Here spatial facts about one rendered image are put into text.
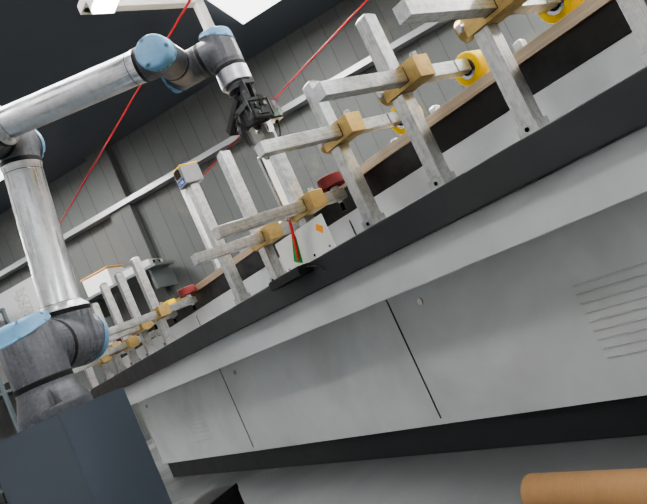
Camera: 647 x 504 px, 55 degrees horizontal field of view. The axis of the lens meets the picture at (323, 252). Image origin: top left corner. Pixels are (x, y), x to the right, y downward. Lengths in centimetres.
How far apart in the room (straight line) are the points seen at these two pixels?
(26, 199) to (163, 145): 561
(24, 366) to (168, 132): 594
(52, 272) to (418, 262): 104
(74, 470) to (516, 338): 112
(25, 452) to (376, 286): 95
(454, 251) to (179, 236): 613
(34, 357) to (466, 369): 114
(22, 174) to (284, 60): 525
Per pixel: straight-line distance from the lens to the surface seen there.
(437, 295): 179
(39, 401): 174
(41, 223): 197
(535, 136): 121
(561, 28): 144
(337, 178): 179
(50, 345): 178
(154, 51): 167
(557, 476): 138
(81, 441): 167
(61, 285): 194
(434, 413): 199
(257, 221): 162
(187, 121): 741
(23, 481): 178
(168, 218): 747
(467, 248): 141
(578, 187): 124
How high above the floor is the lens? 57
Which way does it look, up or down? 5 degrees up
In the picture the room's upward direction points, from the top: 25 degrees counter-clockwise
